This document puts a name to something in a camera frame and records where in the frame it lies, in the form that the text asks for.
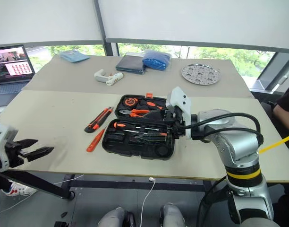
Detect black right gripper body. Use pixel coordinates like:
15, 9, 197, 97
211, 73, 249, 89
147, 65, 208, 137
162, 106, 186, 140

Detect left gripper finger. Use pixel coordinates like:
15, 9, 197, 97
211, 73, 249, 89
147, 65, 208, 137
17, 139, 39, 152
23, 146, 54, 163

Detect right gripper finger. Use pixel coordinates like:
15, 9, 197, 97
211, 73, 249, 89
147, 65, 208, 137
143, 109, 166, 119
135, 131, 170, 143

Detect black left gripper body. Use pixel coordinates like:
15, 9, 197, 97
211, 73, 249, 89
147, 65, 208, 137
3, 140, 26, 169

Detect black plastic tool case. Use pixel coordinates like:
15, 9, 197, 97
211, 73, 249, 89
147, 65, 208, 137
101, 94, 178, 161

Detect orange black tape measure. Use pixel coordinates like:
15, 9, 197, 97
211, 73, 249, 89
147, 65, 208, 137
122, 96, 139, 107

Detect orange black screwdriver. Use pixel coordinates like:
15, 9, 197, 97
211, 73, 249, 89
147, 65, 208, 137
113, 122, 169, 133

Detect white red sneaker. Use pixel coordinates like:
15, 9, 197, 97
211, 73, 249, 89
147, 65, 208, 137
1, 179, 38, 197

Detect blue plastic bag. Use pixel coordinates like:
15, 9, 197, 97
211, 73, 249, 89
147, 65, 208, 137
141, 50, 172, 72

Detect round perforated metal plate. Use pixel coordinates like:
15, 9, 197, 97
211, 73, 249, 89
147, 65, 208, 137
181, 63, 221, 85

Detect dark blue folded cloth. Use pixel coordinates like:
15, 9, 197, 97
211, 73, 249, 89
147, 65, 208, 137
115, 52, 145, 75

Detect black orange utility knife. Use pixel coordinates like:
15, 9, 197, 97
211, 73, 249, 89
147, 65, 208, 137
84, 106, 114, 134

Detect white glue gun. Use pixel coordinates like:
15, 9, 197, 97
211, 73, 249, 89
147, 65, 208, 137
93, 69, 125, 87

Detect open laptop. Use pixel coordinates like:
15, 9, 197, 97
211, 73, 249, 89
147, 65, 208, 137
0, 44, 36, 107

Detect grey rounded robot knee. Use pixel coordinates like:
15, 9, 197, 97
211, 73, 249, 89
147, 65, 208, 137
98, 207, 136, 227
159, 202, 186, 227

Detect light blue cloth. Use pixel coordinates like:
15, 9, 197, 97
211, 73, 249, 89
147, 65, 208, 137
59, 50, 91, 63

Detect person in dark clothes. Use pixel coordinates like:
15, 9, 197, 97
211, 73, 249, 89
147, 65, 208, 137
268, 82, 289, 161

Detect orange handled tool in case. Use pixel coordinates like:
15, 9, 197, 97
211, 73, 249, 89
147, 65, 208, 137
146, 101, 163, 110

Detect orange handled pliers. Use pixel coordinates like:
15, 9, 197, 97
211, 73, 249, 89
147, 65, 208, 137
119, 108, 151, 118

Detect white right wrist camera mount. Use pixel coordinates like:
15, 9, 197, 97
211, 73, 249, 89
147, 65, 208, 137
166, 86, 192, 140

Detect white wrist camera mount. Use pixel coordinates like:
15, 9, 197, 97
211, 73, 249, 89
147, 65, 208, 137
0, 122, 19, 173
166, 86, 192, 140

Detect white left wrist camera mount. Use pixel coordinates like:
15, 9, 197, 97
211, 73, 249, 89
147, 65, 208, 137
0, 122, 19, 173

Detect black table frame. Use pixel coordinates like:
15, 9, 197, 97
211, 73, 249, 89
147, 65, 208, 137
0, 169, 213, 201

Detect white cable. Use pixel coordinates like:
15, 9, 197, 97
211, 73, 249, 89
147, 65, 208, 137
140, 176, 157, 227

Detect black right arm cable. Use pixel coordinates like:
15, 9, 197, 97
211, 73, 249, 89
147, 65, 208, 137
182, 113, 264, 145

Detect black lower body cable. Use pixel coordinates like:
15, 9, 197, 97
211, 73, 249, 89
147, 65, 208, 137
195, 175, 228, 227

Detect grey window frame post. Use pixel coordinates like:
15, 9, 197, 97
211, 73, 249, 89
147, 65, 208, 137
93, 0, 119, 57

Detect yellow strap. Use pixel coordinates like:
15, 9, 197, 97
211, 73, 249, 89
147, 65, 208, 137
258, 132, 289, 155

